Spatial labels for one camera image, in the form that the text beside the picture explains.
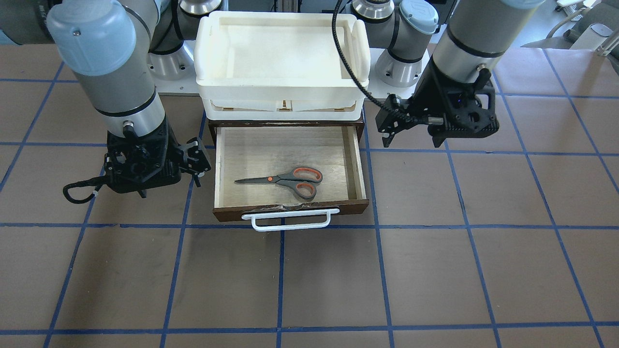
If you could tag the orange grey scissors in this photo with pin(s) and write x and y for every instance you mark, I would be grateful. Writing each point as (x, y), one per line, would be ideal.
(301, 180)

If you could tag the wooden drawer white handle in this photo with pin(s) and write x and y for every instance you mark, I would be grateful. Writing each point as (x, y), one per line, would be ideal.
(288, 169)

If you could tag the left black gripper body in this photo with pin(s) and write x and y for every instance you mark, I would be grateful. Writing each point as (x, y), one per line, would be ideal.
(426, 94)

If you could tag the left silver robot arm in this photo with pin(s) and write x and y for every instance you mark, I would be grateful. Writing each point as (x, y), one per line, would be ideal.
(478, 33)

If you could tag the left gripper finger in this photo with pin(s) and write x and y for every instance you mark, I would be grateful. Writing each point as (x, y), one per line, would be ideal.
(389, 123)
(439, 135)

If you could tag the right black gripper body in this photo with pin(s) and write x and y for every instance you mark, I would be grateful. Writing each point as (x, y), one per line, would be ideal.
(172, 145)

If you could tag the white plastic tray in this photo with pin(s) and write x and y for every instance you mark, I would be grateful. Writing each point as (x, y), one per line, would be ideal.
(273, 67)

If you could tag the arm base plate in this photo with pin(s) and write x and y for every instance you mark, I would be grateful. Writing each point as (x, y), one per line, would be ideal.
(169, 84)
(388, 75)

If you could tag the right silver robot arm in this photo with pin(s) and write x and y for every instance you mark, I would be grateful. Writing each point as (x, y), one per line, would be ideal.
(116, 49)

